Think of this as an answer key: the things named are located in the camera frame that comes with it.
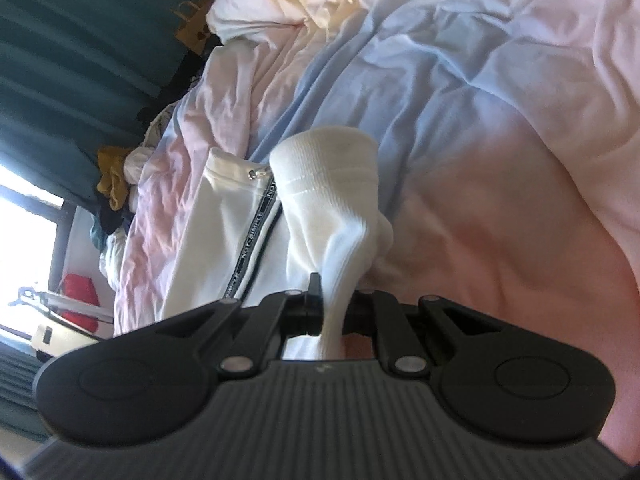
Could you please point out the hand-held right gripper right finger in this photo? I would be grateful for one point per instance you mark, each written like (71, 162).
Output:
(360, 310)

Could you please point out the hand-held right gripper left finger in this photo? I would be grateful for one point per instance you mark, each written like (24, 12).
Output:
(300, 305)

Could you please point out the white jacket with black trim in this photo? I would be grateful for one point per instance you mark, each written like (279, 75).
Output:
(320, 185)

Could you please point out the pile of white clothes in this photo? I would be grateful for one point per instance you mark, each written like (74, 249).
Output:
(142, 145)

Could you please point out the white quilt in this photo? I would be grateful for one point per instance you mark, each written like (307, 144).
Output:
(112, 257)

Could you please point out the dark cloth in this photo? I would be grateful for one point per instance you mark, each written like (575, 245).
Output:
(114, 220)

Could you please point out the pastel pink blue bed cover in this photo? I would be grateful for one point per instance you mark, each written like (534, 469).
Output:
(475, 135)

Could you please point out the teal cloth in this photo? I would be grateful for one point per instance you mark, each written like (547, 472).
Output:
(96, 234)

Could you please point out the red bag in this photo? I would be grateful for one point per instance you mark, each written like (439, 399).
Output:
(77, 292)

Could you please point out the yellow garment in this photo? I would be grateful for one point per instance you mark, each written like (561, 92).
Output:
(112, 177)

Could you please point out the white appliance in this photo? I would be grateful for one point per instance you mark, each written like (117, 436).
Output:
(57, 335)

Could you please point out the window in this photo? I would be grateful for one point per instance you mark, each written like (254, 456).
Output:
(25, 220)

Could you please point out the teal curtain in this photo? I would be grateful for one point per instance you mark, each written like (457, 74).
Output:
(75, 50)
(17, 380)

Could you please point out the brown paper bag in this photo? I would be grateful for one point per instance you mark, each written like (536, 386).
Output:
(192, 25)

